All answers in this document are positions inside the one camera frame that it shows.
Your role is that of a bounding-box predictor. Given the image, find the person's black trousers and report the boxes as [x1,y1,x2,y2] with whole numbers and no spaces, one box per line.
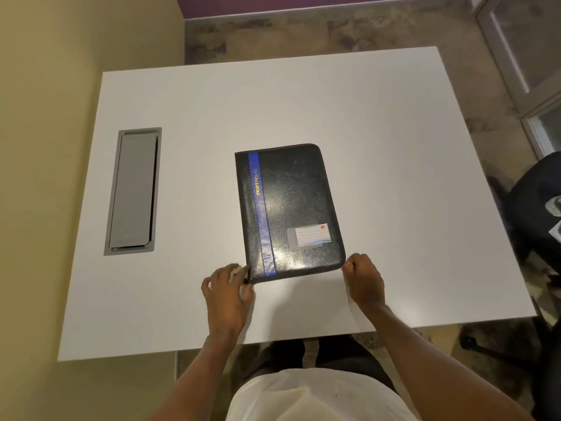
[237,335,400,396]

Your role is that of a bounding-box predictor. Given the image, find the black office chair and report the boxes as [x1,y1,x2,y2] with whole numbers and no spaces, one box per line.
[459,151,561,421]

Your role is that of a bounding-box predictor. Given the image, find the person's right forearm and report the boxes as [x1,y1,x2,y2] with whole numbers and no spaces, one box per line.
[360,302,536,421]

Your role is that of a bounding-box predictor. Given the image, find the grey table cable hatch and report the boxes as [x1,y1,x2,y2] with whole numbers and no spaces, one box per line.
[104,127,162,256]

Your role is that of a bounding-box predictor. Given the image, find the person's left hand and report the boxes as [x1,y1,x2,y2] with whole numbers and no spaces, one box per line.
[201,264,257,337]

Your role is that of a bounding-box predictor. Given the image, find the person's left forearm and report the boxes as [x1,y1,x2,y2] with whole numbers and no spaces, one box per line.
[144,329,246,421]

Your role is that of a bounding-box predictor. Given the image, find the black portfolio folder blue stripe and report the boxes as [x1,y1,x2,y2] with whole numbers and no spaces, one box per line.
[234,144,347,285]

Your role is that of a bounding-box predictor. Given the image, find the white framed glass door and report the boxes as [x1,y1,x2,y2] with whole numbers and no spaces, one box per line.
[475,0,561,159]

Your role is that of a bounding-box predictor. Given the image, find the person's white shirt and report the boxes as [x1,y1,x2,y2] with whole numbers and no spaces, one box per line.
[225,368,422,421]

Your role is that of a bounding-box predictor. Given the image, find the person's right hand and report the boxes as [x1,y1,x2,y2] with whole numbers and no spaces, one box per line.
[341,253,387,313]

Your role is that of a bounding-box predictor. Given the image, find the white label card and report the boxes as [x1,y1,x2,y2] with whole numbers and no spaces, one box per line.
[287,222,332,249]

